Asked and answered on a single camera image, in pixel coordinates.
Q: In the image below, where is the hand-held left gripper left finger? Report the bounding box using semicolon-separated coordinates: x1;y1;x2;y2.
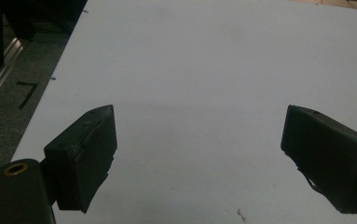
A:
43;104;118;215

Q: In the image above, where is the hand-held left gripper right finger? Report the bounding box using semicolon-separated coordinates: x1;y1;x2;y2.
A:
280;104;357;215

